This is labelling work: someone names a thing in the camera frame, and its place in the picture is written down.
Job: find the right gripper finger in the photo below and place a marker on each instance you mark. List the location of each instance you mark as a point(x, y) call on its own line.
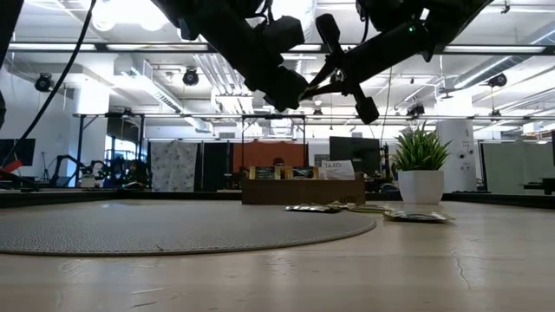
point(326, 73)
point(329, 90)

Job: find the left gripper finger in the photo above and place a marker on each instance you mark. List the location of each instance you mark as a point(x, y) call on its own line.
point(286, 89)

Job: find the orange white tea packet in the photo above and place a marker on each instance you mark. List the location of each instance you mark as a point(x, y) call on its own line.
point(337, 170)

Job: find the yellow tea packet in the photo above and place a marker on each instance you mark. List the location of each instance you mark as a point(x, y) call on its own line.
point(303, 173)

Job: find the black background robot arm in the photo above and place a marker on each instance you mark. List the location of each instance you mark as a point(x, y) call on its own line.
point(99, 170)
point(65, 164)

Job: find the wooden tea organizer box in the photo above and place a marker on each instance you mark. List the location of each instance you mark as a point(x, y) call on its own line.
point(299, 193)

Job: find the black monitor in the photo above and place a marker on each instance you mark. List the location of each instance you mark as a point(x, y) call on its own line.
point(353, 149)
point(24, 151)

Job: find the orange partition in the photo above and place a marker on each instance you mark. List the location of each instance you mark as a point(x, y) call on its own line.
point(269, 151)

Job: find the black partition panel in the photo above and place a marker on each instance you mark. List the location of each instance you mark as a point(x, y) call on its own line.
point(214, 167)

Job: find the white column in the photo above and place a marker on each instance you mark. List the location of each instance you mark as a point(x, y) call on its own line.
point(455, 143)

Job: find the green plant in white pot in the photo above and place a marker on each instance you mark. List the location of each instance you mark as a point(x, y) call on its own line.
point(419, 186)

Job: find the white patterned curtain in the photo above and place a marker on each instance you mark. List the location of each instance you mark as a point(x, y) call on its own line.
point(173, 167)

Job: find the green partition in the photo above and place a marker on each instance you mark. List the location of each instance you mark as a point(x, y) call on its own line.
point(516, 167)

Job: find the round grey mat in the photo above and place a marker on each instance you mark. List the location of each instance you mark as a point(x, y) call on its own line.
point(152, 229)

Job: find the black desk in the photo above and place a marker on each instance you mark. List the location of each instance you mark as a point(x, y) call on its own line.
point(542, 186)

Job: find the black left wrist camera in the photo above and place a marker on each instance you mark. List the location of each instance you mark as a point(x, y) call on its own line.
point(284, 34)

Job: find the black hanging camera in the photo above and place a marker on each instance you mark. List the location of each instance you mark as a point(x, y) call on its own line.
point(191, 77)
point(44, 82)
point(416, 109)
point(498, 80)

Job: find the black ceiling light rail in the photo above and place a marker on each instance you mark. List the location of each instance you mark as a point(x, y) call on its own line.
point(477, 48)

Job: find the black background rig frame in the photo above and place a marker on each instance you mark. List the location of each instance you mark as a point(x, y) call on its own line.
point(80, 143)

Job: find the black aluminium table frame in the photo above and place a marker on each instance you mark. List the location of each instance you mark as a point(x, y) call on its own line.
point(498, 198)

